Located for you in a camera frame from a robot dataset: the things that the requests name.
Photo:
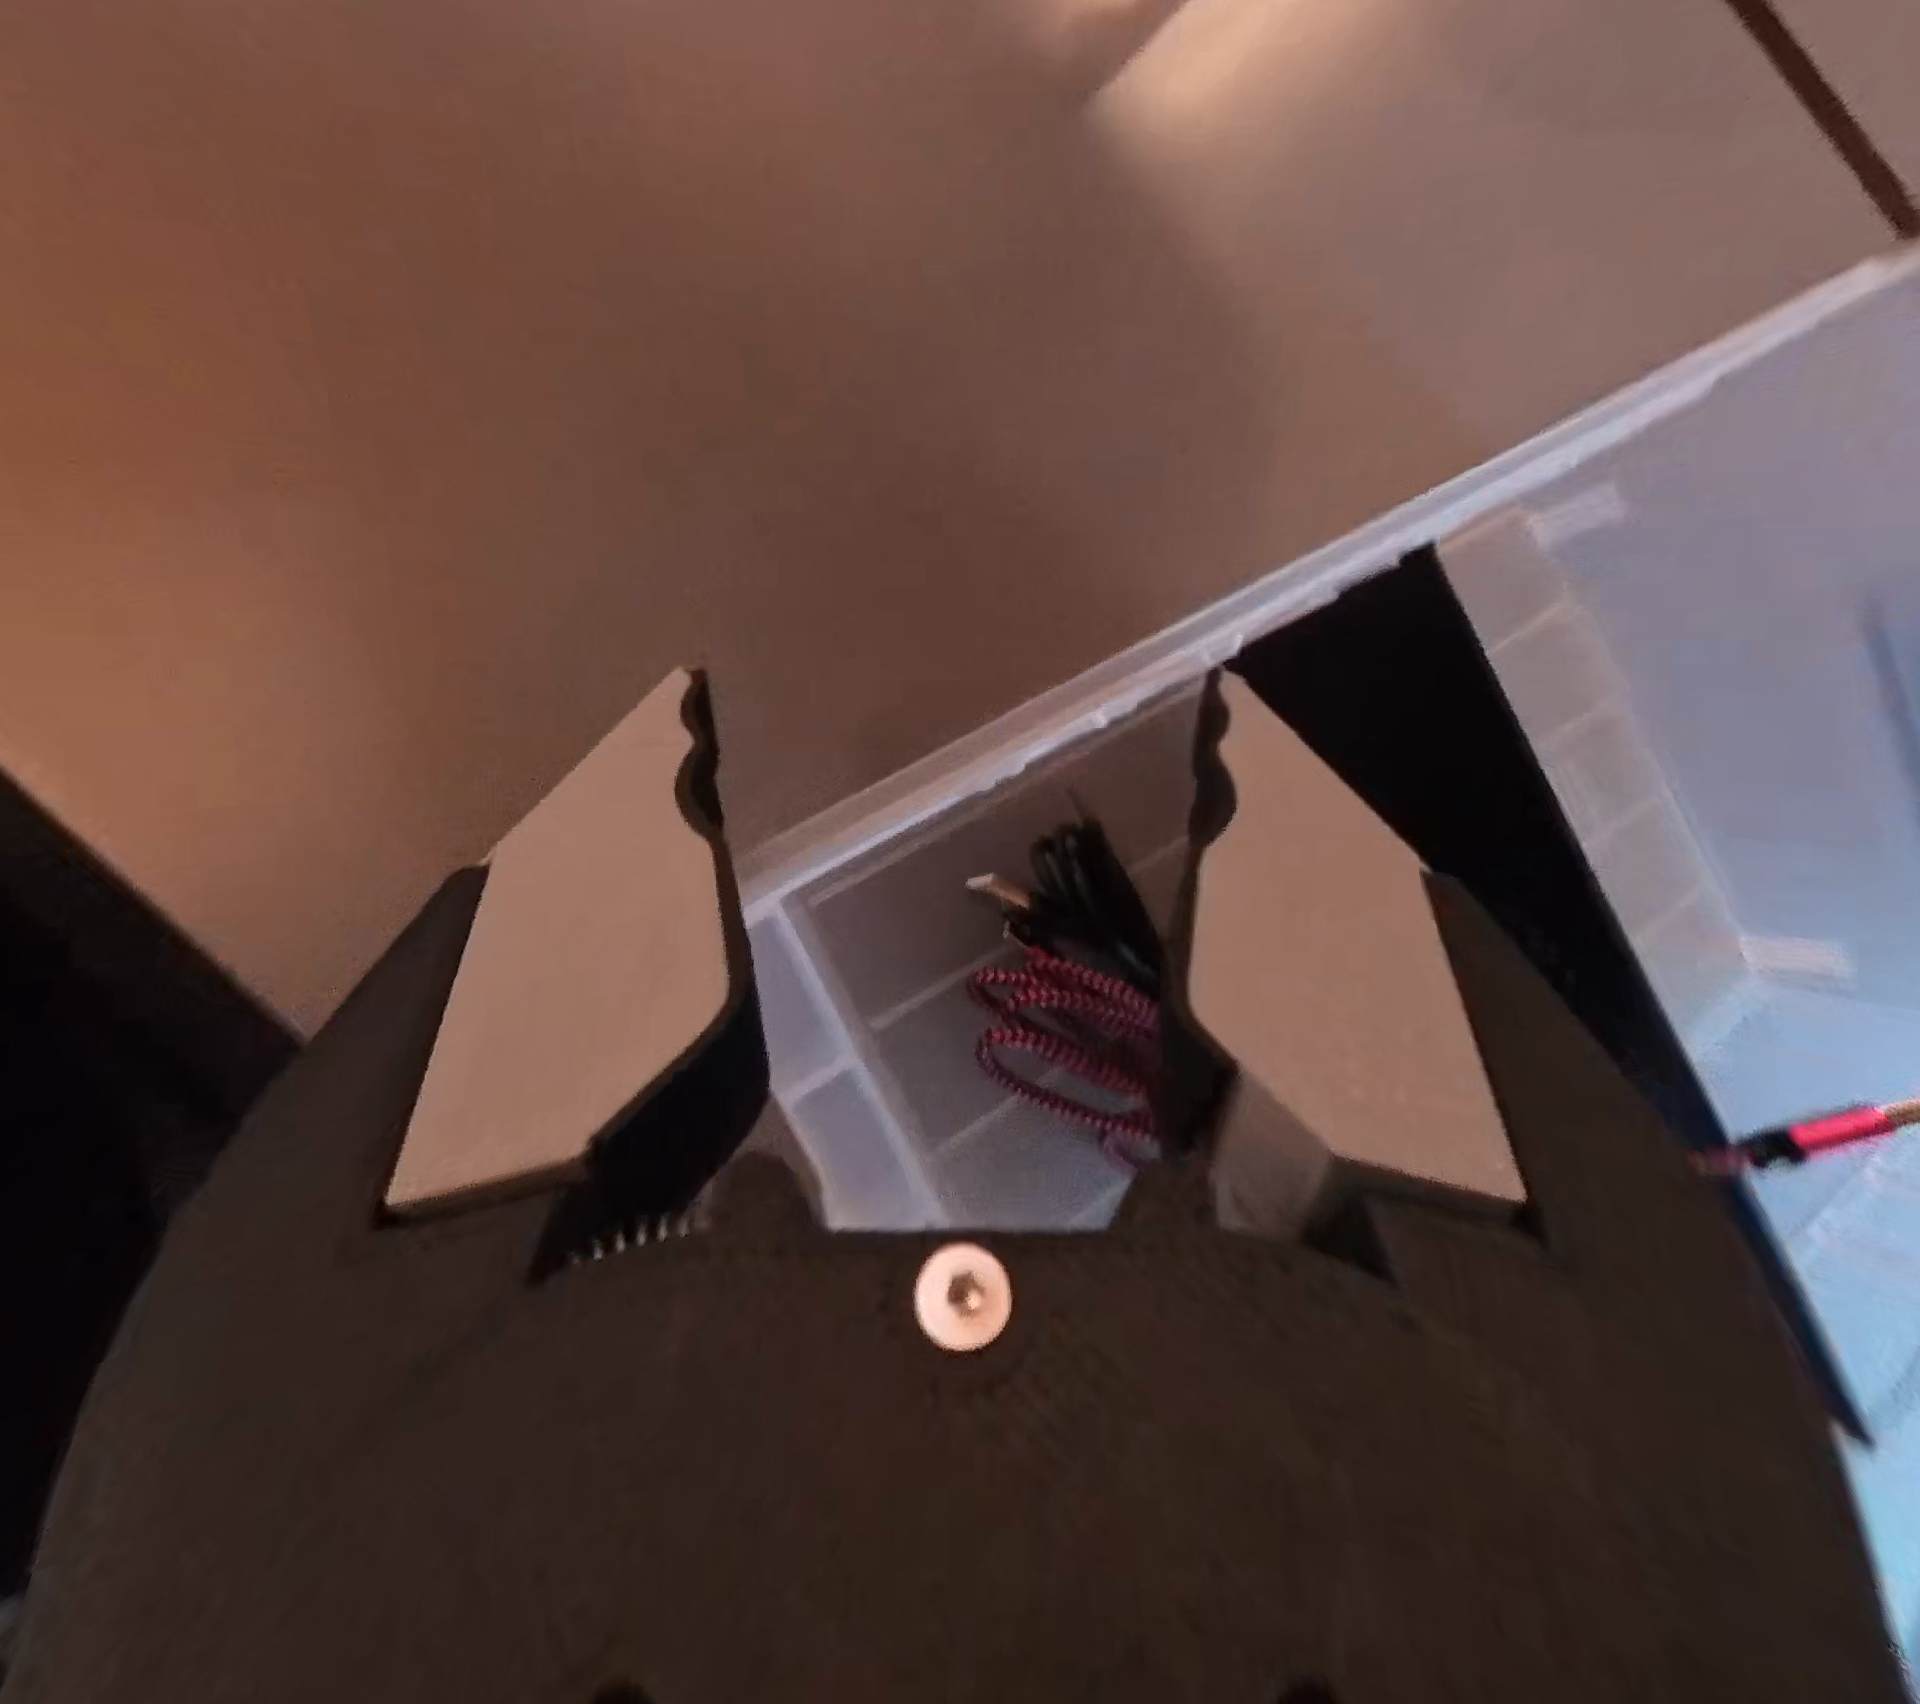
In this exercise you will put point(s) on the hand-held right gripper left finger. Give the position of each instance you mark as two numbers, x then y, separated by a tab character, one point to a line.
584	968

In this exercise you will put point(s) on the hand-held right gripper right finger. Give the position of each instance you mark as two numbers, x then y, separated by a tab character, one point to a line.
1335	985

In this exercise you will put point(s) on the clear plastic box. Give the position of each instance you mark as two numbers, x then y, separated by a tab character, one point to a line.
1650	715

